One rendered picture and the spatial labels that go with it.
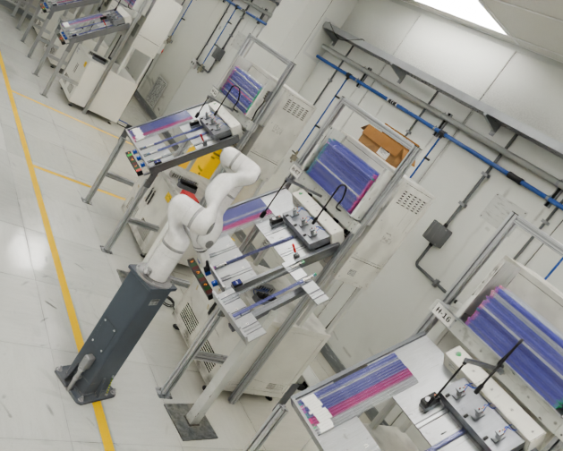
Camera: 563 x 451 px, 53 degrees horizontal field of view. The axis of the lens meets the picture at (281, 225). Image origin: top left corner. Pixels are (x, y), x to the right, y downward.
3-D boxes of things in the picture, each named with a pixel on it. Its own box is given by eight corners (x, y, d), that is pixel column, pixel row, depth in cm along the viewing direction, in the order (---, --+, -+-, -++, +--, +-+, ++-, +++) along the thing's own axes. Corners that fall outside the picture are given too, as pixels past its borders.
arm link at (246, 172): (174, 224, 262) (202, 244, 261) (177, 211, 252) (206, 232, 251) (236, 159, 289) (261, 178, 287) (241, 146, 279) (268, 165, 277)
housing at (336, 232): (332, 253, 324) (331, 234, 315) (293, 210, 359) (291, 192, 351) (344, 248, 326) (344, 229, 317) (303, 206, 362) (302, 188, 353)
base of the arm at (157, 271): (151, 289, 256) (172, 258, 252) (128, 263, 265) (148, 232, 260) (178, 289, 273) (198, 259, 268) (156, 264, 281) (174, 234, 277)
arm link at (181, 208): (178, 256, 258) (205, 214, 252) (147, 232, 260) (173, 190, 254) (188, 251, 270) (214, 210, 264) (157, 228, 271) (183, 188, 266)
